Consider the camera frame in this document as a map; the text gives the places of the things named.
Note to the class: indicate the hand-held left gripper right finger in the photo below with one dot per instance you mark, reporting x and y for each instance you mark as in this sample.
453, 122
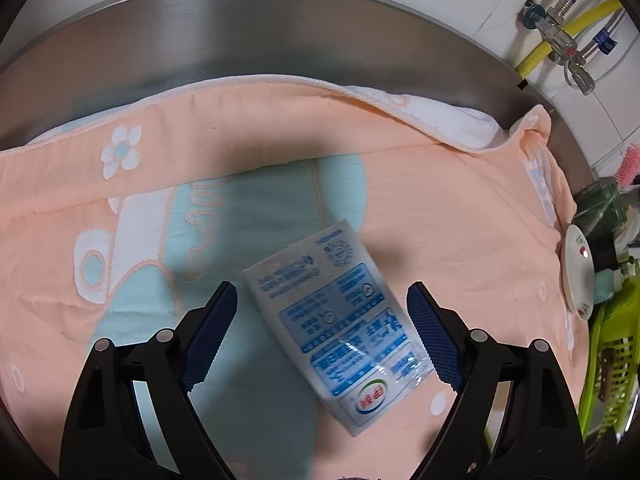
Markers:
432, 340

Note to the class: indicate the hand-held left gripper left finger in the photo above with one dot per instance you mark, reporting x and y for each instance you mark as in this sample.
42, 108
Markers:
212, 335

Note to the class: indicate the white and blue milk carton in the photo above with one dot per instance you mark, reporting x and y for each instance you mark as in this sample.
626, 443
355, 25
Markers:
340, 330

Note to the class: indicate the peach printed towel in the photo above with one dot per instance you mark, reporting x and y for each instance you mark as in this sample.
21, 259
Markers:
450, 185

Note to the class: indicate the white plate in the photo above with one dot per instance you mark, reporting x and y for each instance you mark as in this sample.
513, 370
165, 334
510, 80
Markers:
577, 275

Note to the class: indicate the kitchen knife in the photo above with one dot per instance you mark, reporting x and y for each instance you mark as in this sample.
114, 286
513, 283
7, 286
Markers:
606, 375

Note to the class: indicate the teal sponge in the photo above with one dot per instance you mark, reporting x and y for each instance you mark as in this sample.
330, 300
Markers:
603, 285

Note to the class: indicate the lime green dish rack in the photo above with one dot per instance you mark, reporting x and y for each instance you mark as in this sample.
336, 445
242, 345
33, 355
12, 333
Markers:
620, 330

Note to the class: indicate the black cup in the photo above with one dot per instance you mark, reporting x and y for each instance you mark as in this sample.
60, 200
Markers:
604, 250

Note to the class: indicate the green glass jar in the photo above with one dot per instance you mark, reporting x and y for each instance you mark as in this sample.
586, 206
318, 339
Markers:
600, 205

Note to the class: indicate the pink brush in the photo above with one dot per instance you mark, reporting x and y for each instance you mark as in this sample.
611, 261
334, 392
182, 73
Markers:
627, 165

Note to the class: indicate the metal water valve fittings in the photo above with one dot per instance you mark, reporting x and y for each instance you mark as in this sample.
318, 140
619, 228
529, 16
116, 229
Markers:
567, 45

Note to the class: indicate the teal gas valve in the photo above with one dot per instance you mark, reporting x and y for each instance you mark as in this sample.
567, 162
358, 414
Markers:
535, 15

